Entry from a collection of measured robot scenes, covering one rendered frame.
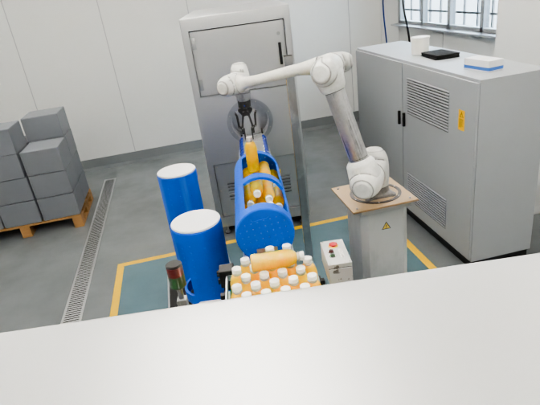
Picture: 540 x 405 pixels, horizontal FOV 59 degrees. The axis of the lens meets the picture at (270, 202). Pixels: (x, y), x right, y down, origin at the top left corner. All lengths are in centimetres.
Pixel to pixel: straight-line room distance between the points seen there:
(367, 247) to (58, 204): 375
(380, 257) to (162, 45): 510
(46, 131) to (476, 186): 437
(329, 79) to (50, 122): 398
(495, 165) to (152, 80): 499
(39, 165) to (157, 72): 247
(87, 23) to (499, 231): 563
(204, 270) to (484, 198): 208
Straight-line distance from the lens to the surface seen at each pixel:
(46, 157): 549
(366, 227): 274
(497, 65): 368
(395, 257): 291
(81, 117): 743
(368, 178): 247
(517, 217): 399
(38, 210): 573
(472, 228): 381
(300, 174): 372
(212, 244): 265
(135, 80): 725
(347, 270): 204
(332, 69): 237
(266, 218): 226
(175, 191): 347
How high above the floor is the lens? 218
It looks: 25 degrees down
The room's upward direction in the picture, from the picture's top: 8 degrees counter-clockwise
